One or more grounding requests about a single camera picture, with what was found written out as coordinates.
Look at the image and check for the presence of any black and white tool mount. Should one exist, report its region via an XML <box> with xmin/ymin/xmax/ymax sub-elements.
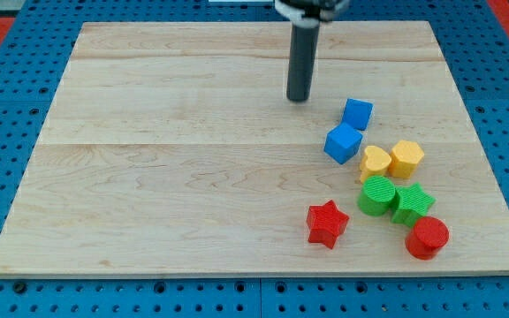
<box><xmin>274</xmin><ymin>0</ymin><xmax>351</xmax><ymax>28</ymax></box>

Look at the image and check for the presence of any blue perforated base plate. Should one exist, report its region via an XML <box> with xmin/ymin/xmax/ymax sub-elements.
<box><xmin>0</xmin><ymin>0</ymin><xmax>509</xmax><ymax>317</ymax></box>

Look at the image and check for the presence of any yellow hexagon block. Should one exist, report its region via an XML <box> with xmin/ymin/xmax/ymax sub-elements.
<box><xmin>388</xmin><ymin>140</ymin><xmax>424</xmax><ymax>179</ymax></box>

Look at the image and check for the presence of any blue cube block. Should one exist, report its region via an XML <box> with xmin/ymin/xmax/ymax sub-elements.
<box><xmin>341</xmin><ymin>98</ymin><xmax>374</xmax><ymax>131</ymax></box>
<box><xmin>323</xmin><ymin>123</ymin><xmax>362</xmax><ymax>164</ymax></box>

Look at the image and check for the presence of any red star block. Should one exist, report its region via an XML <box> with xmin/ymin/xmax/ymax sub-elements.
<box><xmin>306</xmin><ymin>200</ymin><xmax>350</xmax><ymax>249</ymax></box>

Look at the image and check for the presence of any green star block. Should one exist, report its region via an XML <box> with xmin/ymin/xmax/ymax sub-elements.
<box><xmin>391</xmin><ymin>183</ymin><xmax>436</xmax><ymax>228</ymax></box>

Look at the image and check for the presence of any yellow heart block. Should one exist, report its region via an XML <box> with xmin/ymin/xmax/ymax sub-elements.
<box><xmin>360</xmin><ymin>146</ymin><xmax>391</xmax><ymax>183</ymax></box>

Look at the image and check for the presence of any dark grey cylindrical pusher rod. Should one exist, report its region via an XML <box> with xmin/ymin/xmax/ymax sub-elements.
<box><xmin>286</xmin><ymin>25</ymin><xmax>319</xmax><ymax>102</ymax></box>

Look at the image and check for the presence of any green cylinder block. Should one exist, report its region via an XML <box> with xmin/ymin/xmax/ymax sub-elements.
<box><xmin>357</xmin><ymin>176</ymin><xmax>396</xmax><ymax>216</ymax></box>

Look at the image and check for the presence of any lower blue cube block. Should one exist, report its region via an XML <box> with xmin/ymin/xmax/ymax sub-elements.
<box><xmin>323</xmin><ymin>123</ymin><xmax>362</xmax><ymax>164</ymax></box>

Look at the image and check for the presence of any upper blue cube block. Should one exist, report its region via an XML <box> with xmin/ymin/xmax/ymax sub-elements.
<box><xmin>341</xmin><ymin>98</ymin><xmax>374</xmax><ymax>131</ymax></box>

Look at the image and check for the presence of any red cylinder block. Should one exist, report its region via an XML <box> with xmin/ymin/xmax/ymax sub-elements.
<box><xmin>405</xmin><ymin>216</ymin><xmax>450</xmax><ymax>261</ymax></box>

